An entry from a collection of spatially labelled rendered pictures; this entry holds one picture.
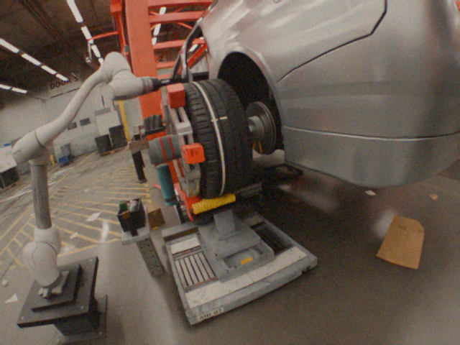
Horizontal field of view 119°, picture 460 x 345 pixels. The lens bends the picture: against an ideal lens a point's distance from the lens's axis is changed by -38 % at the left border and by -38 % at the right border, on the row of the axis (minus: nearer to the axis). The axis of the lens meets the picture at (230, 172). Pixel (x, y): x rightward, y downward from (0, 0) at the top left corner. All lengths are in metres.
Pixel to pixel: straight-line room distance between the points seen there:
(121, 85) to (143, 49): 0.70
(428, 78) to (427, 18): 0.15
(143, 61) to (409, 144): 1.54
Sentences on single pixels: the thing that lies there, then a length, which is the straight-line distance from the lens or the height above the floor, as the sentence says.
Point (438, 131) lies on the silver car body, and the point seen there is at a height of 0.92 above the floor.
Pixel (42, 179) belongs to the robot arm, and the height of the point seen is 0.89.
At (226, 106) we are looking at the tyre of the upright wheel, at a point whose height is 1.02.
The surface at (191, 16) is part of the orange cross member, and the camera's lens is 4.03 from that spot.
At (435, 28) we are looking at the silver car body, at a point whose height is 1.19.
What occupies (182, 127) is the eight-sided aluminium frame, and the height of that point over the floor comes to 0.96.
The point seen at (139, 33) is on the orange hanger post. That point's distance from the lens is 1.70.
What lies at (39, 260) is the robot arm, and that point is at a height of 0.54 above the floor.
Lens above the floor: 1.03
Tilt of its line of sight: 18 degrees down
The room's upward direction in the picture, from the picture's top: 10 degrees counter-clockwise
